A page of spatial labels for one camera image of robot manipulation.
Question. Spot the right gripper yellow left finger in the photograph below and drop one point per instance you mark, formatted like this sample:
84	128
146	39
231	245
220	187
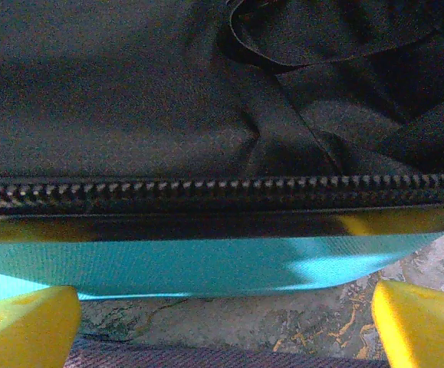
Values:
22	333

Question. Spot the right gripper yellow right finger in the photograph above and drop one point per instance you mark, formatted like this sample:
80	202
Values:
425	329

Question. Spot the turquoise hard-shell suitcase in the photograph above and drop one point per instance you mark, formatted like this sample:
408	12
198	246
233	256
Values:
206	115

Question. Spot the dark blue denim garment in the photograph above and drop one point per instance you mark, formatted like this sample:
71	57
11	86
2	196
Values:
225	358

